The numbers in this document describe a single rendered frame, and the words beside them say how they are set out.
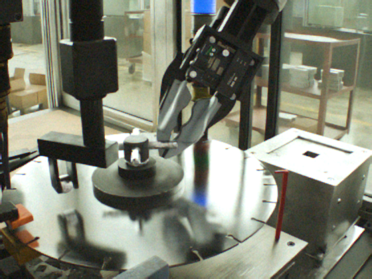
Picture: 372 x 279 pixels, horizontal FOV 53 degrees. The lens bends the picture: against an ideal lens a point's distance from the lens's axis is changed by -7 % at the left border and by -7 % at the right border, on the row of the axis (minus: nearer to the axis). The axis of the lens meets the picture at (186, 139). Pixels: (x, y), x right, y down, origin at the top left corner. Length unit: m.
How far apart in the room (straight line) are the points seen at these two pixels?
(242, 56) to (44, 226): 0.27
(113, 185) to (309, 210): 0.33
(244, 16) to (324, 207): 0.33
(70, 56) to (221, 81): 0.15
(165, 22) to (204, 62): 0.64
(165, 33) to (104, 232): 0.73
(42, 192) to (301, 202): 0.39
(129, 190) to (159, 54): 0.67
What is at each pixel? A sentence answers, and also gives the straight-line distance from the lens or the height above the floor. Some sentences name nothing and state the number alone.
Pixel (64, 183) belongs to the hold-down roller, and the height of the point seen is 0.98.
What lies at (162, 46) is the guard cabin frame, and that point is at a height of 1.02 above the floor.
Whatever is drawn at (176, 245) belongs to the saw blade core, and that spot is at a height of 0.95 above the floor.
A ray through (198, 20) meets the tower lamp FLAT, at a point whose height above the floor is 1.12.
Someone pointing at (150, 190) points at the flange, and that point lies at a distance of 0.44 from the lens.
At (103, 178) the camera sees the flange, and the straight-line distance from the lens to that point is 0.47.
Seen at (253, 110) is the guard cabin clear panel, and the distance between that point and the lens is 0.92.
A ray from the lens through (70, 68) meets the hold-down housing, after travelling 0.36.
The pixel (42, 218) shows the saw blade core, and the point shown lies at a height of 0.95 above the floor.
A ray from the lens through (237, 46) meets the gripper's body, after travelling 0.41.
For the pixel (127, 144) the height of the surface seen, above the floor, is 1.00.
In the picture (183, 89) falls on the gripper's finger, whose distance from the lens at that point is 0.44.
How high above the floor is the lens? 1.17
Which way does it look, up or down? 21 degrees down
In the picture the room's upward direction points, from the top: straight up
